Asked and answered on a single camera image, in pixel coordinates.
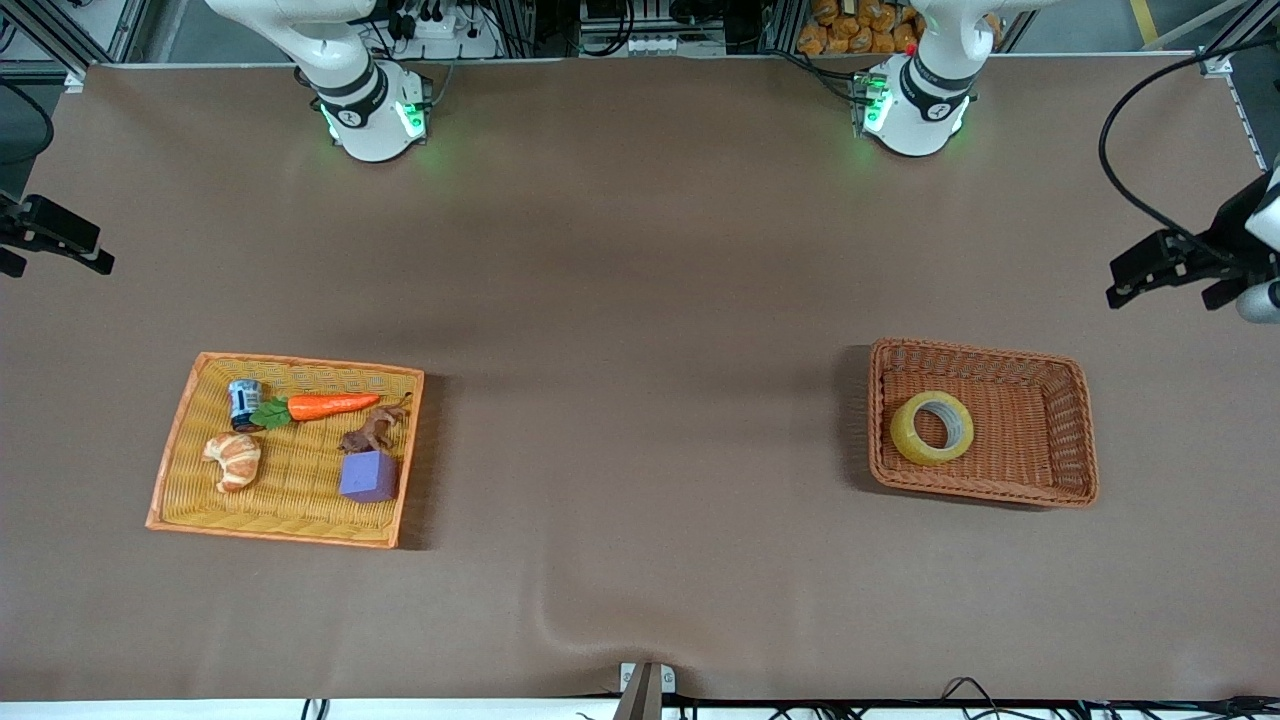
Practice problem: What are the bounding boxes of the yellow packing tape roll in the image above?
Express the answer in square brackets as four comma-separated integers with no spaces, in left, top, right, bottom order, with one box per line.
[889,390,975,468]

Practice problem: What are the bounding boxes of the brown wicker basket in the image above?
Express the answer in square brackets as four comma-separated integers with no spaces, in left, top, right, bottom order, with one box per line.
[866,338,1100,509]

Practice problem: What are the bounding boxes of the small blue white can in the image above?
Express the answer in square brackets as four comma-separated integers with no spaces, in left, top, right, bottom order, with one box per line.
[227,378,266,433]

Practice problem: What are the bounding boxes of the toy croissant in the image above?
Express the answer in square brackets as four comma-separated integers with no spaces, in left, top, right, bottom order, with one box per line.
[202,432,263,494]

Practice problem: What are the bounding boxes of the orange toy carrot green leaves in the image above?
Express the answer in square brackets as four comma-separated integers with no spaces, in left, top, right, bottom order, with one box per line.
[250,392,383,431]

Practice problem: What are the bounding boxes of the brown toy lion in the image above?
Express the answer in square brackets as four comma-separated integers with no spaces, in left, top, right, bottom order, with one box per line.
[338,393,414,456]

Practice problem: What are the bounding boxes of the bag of orange bread rolls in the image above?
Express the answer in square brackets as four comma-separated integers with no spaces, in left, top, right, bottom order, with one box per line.
[797,0,923,57]

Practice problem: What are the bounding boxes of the yellow wicker basket orange rim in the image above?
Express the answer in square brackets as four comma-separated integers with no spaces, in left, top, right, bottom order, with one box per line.
[146,351,426,550]

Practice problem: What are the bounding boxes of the purple foam cube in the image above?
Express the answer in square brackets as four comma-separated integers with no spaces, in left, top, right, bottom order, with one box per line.
[338,450,400,504]

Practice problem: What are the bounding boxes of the white power strip with plugs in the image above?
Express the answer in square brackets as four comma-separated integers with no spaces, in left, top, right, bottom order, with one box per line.
[385,0,501,59]

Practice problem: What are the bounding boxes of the white table edge strip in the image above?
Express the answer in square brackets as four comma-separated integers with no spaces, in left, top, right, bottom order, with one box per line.
[0,697,626,720]

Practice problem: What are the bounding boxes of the brown table cover sheet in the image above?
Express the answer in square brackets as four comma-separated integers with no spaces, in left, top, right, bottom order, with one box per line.
[0,52,1280,701]

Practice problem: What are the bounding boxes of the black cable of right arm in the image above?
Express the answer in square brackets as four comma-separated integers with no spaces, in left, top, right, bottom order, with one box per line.
[0,78,56,166]

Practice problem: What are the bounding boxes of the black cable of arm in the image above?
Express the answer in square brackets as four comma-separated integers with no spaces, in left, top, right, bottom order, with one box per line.
[1098,38,1280,251]
[0,78,56,166]

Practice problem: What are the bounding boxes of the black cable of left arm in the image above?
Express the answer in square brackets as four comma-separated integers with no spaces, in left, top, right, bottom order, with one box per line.
[1098,38,1280,251]

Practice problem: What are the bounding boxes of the aluminium frame rail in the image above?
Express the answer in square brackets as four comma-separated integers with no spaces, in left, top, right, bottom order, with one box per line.
[1140,0,1280,171]
[0,0,151,93]

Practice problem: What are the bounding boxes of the black base power cable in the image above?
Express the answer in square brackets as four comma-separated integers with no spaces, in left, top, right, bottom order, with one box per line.
[770,48,861,101]

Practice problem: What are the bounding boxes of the black cable bundle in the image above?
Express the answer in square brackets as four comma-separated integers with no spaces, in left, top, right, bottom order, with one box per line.
[690,676,1280,720]

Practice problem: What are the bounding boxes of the metal table edge bracket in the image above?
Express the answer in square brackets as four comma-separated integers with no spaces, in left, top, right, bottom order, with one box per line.
[619,661,677,720]

